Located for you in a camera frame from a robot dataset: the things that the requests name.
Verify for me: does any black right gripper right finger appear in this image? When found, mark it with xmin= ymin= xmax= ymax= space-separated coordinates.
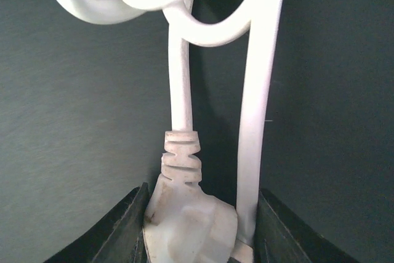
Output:
xmin=254 ymin=189 xmax=358 ymax=263

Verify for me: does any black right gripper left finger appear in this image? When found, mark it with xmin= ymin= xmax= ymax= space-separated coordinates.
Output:
xmin=46 ymin=182 xmax=150 ymax=263

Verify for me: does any teal strip white cable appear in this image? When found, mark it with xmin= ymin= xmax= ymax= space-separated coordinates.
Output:
xmin=39 ymin=0 xmax=318 ymax=263

